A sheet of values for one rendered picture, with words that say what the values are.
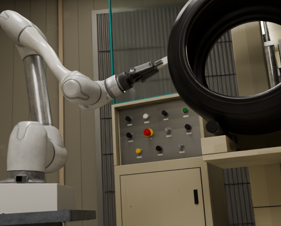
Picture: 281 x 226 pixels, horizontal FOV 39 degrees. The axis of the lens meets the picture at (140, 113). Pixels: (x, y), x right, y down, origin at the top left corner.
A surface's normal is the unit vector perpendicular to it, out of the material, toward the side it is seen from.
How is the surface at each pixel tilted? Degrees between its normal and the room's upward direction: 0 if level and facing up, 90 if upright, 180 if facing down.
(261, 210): 90
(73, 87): 105
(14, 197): 90
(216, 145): 90
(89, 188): 90
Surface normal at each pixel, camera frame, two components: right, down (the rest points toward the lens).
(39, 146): 0.80, -0.17
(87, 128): -0.06, -0.25
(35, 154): 0.63, -0.19
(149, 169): -0.39, -0.21
